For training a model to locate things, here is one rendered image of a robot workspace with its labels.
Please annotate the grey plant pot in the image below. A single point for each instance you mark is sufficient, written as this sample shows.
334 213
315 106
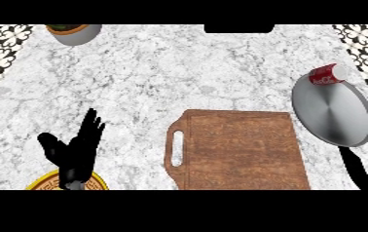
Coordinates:
73 32

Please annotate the red and white can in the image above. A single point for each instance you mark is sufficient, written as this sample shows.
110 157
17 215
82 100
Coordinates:
328 74

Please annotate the grey metal pan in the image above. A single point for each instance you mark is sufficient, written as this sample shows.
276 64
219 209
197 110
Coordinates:
329 112

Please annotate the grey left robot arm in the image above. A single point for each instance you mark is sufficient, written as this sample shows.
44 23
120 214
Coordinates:
73 185

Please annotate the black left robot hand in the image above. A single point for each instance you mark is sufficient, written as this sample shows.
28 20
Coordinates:
76 151

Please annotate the brown wooden cutting board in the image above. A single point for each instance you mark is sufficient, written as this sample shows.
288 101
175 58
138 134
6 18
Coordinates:
238 151

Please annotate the yellow round patterned plate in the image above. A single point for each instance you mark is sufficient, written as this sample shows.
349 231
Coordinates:
97 182

